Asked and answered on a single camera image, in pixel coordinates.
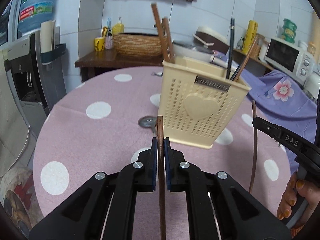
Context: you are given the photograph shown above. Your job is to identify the brown wooden chopstick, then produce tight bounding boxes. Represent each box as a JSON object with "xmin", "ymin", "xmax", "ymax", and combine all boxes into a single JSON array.
[
  {"xmin": 248, "ymin": 100, "xmax": 258, "ymax": 193},
  {"xmin": 156, "ymin": 115, "xmax": 166, "ymax": 240},
  {"xmin": 162, "ymin": 17, "xmax": 174, "ymax": 63}
]

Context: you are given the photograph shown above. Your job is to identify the steel spoon wooden handle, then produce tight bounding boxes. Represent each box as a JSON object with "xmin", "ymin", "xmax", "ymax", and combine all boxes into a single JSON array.
[{"xmin": 138, "ymin": 116, "xmax": 157, "ymax": 137}]

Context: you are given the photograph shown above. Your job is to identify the black chopstick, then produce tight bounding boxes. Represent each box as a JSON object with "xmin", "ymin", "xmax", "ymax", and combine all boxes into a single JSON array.
[{"xmin": 226, "ymin": 18, "xmax": 235, "ymax": 80}]

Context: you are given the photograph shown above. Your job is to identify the person's right hand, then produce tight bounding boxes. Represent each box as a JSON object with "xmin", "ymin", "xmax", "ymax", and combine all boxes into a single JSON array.
[{"xmin": 277, "ymin": 172, "xmax": 319, "ymax": 230}]

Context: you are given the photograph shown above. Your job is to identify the purple floral cloth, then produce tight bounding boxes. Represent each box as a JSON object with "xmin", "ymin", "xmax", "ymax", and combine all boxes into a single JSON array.
[{"xmin": 240, "ymin": 69, "xmax": 318, "ymax": 176}]

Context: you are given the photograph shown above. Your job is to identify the white microwave oven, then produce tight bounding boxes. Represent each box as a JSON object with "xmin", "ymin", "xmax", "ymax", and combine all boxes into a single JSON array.
[{"xmin": 265, "ymin": 37, "xmax": 316, "ymax": 86}]

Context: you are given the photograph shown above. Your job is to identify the cat print cushion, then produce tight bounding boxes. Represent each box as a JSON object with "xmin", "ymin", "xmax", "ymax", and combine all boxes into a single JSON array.
[{"xmin": 1, "ymin": 167, "xmax": 44, "ymax": 238}]

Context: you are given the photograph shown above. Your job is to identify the pink polka dot tablecloth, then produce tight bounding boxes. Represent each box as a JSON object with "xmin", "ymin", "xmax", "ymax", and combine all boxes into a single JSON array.
[{"xmin": 32, "ymin": 65, "xmax": 296, "ymax": 240}]

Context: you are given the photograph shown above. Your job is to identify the cream heart utensil holder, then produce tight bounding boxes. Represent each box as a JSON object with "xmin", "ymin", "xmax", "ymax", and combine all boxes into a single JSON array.
[{"xmin": 158, "ymin": 56, "xmax": 251, "ymax": 149}]

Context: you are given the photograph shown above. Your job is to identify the green stacked tubs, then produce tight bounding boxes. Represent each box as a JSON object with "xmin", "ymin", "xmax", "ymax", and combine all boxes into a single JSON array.
[{"xmin": 280, "ymin": 18, "xmax": 297, "ymax": 44}]

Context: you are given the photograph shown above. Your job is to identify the water dispenser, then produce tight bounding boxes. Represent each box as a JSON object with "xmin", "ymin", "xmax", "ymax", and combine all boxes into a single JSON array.
[{"xmin": 5, "ymin": 30, "xmax": 66, "ymax": 137}]

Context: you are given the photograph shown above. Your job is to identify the dark wooden side table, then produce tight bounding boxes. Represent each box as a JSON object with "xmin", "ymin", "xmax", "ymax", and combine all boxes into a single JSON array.
[{"xmin": 74, "ymin": 49, "xmax": 163, "ymax": 81}]

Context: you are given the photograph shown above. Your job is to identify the yellow mug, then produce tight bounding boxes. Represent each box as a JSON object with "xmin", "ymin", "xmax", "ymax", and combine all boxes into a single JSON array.
[{"xmin": 94, "ymin": 37, "xmax": 105, "ymax": 51}]

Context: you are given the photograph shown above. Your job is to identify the woven basin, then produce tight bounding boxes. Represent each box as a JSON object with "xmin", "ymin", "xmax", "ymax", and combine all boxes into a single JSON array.
[{"xmin": 113, "ymin": 33, "xmax": 163, "ymax": 57}]

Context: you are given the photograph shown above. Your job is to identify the paper cup holder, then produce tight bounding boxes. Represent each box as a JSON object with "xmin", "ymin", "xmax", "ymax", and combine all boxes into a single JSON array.
[{"xmin": 40, "ymin": 21, "xmax": 66, "ymax": 71}]

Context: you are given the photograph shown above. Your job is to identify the yellow soap bottle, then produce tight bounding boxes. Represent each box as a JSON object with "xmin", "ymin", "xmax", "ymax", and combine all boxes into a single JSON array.
[{"xmin": 112, "ymin": 17, "xmax": 124, "ymax": 36}]

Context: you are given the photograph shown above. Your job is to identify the blue water bottle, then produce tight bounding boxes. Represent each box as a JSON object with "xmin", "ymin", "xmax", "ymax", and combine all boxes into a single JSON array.
[{"xmin": 17, "ymin": 0, "xmax": 55, "ymax": 33}]

